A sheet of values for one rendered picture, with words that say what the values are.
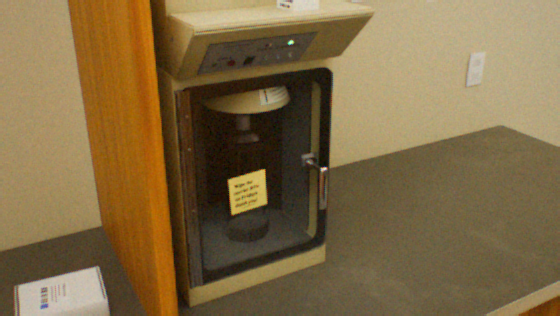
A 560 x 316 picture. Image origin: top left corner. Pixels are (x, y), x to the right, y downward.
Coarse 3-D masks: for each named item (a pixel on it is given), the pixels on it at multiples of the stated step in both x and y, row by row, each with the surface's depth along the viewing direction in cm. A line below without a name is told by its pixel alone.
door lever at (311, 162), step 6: (306, 162) 108; (312, 162) 108; (312, 168) 109; (318, 168) 105; (324, 168) 105; (318, 174) 106; (324, 174) 105; (318, 180) 106; (324, 180) 106; (318, 186) 106; (324, 186) 106; (318, 192) 107; (324, 192) 107; (318, 198) 107; (324, 198) 107; (318, 204) 108; (324, 204) 108
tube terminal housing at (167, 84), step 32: (160, 0) 86; (192, 0) 87; (224, 0) 89; (256, 0) 92; (320, 0) 98; (160, 32) 90; (160, 64) 93; (288, 64) 100; (320, 64) 103; (160, 96) 97; (320, 256) 121; (224, 288) 111
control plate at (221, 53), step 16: (208, 48) 82; (224, 48) 83; (240, 48) 85; (256, 48) 87; (272, 48) 89; (288, 48) 91; (304, 48) 93; (208, 64) 86; (224, 64) 88; (240, 64) 90; (256, 64) 92
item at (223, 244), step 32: (192, 96) 91; (224, 96) 94; (256, 96) 97; (288, 96) 101; (320, 96) 104; (192, 128) 93; (224, 128) 96; (256, 128) 100; (288, 128) 103; (320, 128) 107; (224, 160) 99; (256, 160) 102; (288, 160) 106; (320, 160) 110; (224, 192) 101; (288, 192) 109; (224, 224) 104; (256, 224) 108; (288, 224) 112; (320, 224) 116; (224, 256) 107; (256, 256) 111; (288, 256) 115
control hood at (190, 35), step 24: (336, 0) 98; (168, 24) 85; (192, 24) 78; (216, 24) 78; (240, 24) 80; (264, 24) 82; (288, 24) 84; (312, 24) 86; (336, 24) 89; (360, 24) 92; (192, 48) 80; (312, 48) 94; (336, 48) 98; (192, 72) 87; (216, 72) 90
